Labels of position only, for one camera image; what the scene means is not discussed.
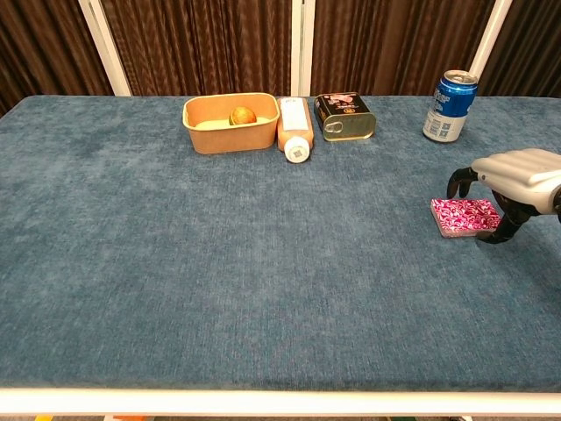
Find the blue velvet table cloth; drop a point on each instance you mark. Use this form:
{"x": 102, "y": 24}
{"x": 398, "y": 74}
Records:
{"x": 219, "y": 263}

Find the pink patterned packet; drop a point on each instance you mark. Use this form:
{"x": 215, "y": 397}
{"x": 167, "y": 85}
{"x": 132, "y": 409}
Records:
{"x": 464, "y": 217}

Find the peach drink bottle white cap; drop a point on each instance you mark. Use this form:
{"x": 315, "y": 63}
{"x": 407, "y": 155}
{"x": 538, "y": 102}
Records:
{"x": 294, "y": 120}

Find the brown paper food bowl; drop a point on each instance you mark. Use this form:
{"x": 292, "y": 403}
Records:
{"x": 232, "y": 138}

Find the blue white drink can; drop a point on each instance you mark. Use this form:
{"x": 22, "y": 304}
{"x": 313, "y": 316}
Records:
{"x": 449, "y": 107}

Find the orange red round fruit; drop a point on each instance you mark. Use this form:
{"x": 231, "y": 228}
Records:
{"x": 243, "y": 116}

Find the brown pleated curtain panel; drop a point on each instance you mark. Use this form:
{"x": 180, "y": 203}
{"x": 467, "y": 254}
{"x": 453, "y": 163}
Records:
{"x": 44, "y": 48}
{"x": 530, "y": 44}
{"x": 394, "y": 44}
{"x": 197, "y": 44}

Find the white screen frame post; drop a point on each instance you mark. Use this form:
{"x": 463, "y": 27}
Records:
{"x": 302, "y": 44}
{"x": 105, "y": 48}
{"x": 491, "y": 35}

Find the black gold meat tin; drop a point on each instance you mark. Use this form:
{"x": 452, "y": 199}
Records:
{"x": 350, "y": 120}

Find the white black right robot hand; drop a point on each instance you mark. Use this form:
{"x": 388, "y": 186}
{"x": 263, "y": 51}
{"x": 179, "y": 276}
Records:
{"x": 521, "y": 175}

